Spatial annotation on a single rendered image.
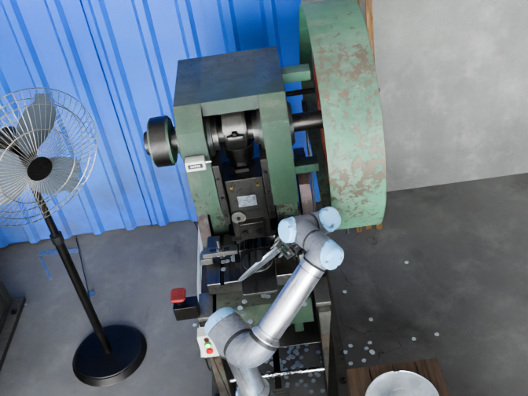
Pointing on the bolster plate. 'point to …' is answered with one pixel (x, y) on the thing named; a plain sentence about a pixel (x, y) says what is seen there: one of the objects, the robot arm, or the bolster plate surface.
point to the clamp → (216, 253)
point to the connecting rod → (236, 139)
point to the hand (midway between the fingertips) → (278, 246)
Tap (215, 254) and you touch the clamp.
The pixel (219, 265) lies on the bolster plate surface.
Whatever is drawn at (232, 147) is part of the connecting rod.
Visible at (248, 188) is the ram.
